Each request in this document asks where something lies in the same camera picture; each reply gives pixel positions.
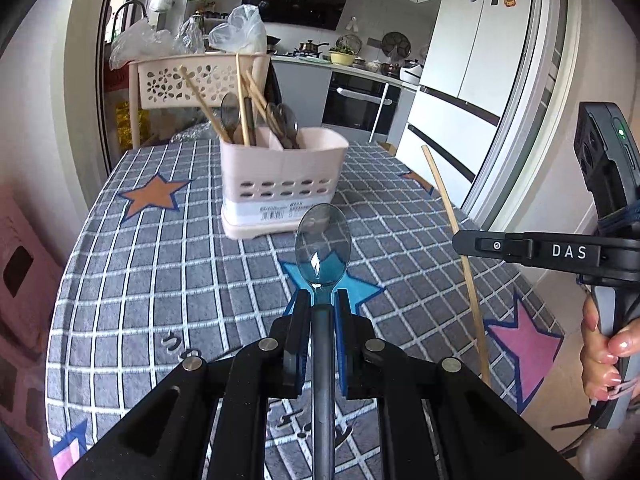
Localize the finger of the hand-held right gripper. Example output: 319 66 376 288
452 229 533 264

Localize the black range hood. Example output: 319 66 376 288
241 0 352 32

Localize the pink plastic utensil holder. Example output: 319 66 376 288
220 127 350 241

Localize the person's right hand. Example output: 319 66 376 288
580 296 640 402

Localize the crinkled silver foil bag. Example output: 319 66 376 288
170 124 222 144

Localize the black built-in oven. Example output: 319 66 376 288
321 71 403 137

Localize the white refrigerator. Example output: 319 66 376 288
397 0 540 202

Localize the clear plastic bag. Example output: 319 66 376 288
174 12 211 56
109 16 175 70

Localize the pink plastic stool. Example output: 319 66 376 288
0 184 67 363

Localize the yellow bowl with greens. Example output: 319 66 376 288
328 46 359 66

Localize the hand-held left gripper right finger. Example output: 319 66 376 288
334 289 583 480

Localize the grey checked star tablecloth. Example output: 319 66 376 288
46 137 566 480

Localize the round pan lid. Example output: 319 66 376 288
381 31 412 59

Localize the yellow packaged item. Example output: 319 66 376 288
116 101 152 149

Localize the steel cooking pot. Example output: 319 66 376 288
294 40 331 57

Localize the sliding door frame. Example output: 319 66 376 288
459 0 572 217

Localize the pink perforated plastic basket rack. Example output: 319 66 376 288
128 52 274 150

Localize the curved kitchen faucet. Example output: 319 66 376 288
112 0 149 38

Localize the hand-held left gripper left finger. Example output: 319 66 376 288
62 291 312 480

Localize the white rice cooker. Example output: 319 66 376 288
400 59 427 84

